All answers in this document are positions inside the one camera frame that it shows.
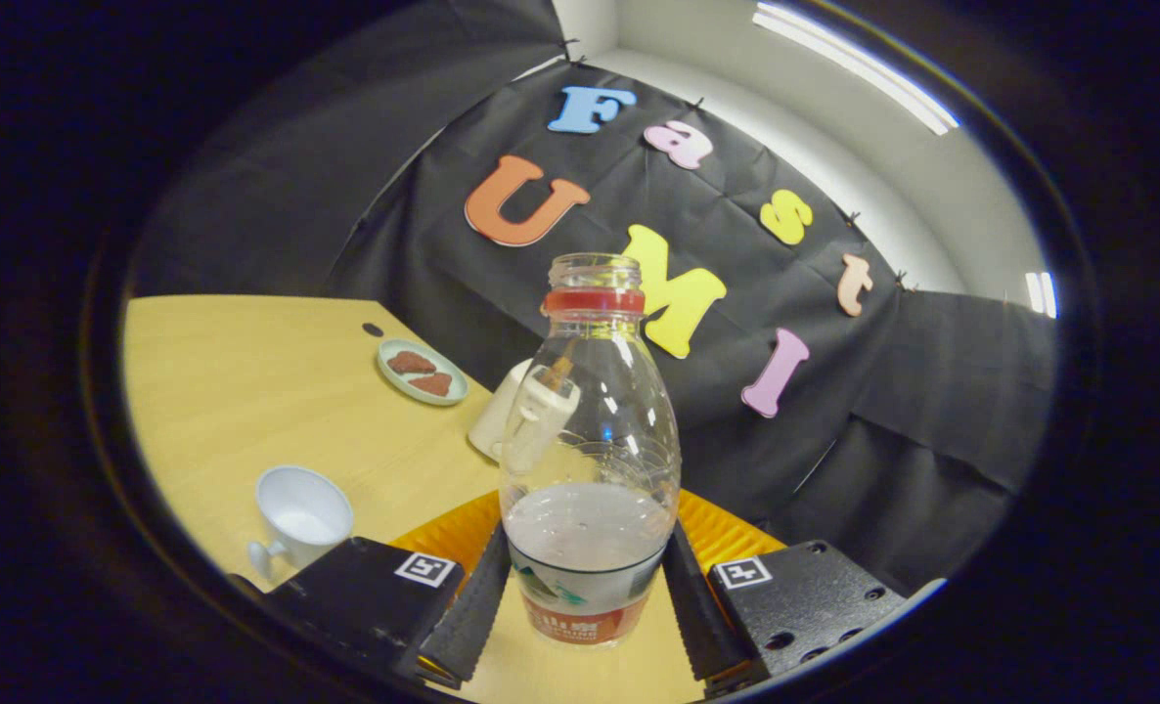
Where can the white toaster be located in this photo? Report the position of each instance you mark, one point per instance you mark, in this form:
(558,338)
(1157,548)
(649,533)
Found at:
(490,425)

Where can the brown food piece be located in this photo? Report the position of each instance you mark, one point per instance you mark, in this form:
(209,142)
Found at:
(430,384)
(412,363)

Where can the wide ceiling light panel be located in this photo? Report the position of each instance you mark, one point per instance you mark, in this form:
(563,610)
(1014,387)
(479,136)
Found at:
(854,66)

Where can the pale green plate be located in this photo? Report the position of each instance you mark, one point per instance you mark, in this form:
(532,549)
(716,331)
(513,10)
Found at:
(384,352)

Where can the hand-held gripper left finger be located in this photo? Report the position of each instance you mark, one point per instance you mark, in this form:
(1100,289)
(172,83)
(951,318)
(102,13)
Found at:
(472,616)

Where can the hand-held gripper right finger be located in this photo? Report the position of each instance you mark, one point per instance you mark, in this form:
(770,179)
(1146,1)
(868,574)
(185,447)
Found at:
(702,621)

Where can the wooden table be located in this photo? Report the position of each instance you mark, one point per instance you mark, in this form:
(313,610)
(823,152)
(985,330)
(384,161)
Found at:
(277,411)

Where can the small ceiling light panel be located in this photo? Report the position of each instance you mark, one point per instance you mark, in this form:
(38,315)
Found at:
(1041,293)

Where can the white cup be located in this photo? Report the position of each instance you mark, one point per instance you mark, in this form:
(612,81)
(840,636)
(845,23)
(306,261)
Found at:
(296,508)

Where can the clear plastic juice bottle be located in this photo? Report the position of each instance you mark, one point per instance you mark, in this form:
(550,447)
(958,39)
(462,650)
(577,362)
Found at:
(590,528)

